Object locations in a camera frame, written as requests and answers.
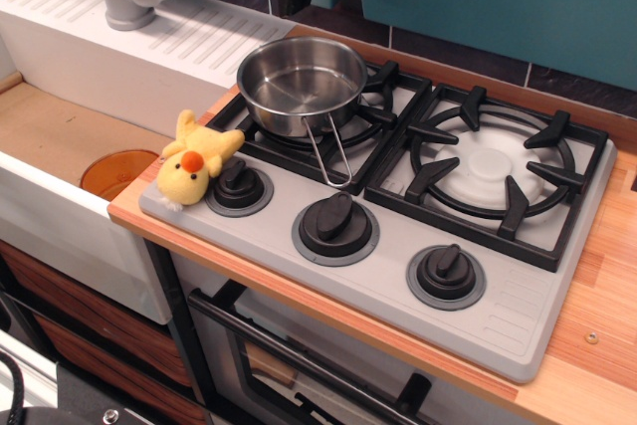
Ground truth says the black right stove knob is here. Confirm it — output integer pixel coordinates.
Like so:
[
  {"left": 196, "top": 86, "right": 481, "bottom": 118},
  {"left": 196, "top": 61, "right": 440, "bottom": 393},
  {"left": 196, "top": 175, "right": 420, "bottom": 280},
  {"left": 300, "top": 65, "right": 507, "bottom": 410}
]
[{"left": 406, "top": 244, "right": 487, "bottom": 312}]

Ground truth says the black left stove knob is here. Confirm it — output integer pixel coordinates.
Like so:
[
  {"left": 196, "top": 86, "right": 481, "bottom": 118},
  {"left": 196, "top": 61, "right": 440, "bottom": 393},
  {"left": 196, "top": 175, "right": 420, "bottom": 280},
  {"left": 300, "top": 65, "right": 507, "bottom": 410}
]
[{"left": 204, "top": 160, "right": 274, "bottom": 218}]

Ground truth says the grey toy stove top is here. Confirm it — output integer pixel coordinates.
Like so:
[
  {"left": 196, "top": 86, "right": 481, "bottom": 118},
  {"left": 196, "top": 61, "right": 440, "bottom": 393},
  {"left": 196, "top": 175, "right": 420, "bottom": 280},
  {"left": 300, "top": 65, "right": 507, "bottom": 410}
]
[{"left": 137, "top": 39, "right": 619, "bottom": 385}]

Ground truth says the black left burner grate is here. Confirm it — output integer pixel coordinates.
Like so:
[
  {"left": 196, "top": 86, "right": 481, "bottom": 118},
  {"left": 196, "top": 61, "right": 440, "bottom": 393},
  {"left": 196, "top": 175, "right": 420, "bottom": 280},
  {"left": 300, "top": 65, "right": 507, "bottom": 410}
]
[{"left": 207, "top": 61, "right": 432, "bottom": 195}]

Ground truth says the white toy sink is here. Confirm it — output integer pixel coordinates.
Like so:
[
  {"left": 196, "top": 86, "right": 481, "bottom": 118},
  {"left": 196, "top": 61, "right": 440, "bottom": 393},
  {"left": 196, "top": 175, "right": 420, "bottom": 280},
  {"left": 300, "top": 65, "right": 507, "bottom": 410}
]
[{"left": 1, "top": 0, "right": 293, "bottom": 324}]

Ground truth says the black right burner grate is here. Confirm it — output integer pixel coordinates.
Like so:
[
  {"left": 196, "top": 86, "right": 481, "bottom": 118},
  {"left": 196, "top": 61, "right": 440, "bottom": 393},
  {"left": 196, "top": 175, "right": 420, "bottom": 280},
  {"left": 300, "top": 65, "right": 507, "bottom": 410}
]
[{"left": 364, "top": 85, "right": 616, "bottom": 272}]

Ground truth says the black stove knob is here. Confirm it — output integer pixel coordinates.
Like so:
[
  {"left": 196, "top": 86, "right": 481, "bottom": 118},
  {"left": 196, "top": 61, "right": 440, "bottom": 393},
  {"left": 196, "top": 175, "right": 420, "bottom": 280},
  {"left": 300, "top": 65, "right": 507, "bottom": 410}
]
[
  {"left": 406, "top": 244, "right": 487, "bottom": 312},
  {"left": 204, "top": 160, "right": 274, "bottom": 218},
  {"left": 292, "top": 192, "right": 380, "bottom": 268}
]

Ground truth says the black middle stove knob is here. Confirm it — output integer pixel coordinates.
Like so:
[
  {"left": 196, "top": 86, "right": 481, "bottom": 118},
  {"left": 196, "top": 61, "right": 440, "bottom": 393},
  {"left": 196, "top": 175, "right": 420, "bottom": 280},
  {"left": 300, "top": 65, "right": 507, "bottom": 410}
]
[{"left": 292, "top": 192, "right": 380, "bottom": 268}]

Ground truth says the stainless steel pan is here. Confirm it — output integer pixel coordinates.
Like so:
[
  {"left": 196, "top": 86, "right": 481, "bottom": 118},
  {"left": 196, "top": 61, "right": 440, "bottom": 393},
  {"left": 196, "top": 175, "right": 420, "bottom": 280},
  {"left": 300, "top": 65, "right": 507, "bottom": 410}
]
[{"left": 237, "top": 36, "right": 368, "bottom": 189}]

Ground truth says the black braided cable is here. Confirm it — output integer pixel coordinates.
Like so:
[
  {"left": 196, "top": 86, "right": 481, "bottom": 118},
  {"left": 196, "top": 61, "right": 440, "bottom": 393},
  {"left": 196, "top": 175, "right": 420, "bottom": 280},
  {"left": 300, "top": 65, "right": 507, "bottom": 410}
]
[{"left": 0, "top": 349, "right": 26, "bottom": 425}]

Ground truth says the orange plastic plate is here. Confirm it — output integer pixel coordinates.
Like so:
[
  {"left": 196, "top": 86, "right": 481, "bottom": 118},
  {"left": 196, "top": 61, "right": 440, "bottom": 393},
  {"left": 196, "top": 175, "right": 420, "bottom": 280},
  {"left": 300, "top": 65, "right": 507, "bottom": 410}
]
[{"left": 80, "top": 149, "right": 158, "bottom": 201}]

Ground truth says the toy oven door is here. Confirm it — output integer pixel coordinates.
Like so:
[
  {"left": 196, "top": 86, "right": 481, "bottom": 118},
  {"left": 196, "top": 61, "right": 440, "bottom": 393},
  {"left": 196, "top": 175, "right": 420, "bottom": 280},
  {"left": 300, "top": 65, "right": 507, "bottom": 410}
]
[{"left": 187, "top": 281, "right": 507, "bottom": 424}]

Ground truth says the wooden drawer unit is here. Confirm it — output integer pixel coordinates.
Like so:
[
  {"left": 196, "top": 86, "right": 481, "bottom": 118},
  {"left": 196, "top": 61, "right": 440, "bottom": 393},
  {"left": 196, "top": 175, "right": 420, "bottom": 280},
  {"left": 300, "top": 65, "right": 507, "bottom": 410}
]
[{"left": 1, "top": 243, "right": 210, "bottom": 424}]

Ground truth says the black burner grate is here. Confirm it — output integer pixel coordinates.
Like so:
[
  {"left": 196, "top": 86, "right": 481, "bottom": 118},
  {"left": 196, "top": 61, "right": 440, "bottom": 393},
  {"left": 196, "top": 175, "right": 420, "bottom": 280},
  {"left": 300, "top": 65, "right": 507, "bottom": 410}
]
[
  {"left": 207, "top": 61, "right": 432, "bottom": 195},
  {"left": 364, "top": 85, "right": 616, "bottom": 272}
]

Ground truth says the yellow stuffed duck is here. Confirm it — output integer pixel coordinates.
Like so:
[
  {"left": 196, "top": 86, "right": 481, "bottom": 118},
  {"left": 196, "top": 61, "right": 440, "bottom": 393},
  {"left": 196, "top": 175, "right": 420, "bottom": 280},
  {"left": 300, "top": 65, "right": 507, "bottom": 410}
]
[{"left": 156, "top": 109, "right": 245, "bottom": 211}]

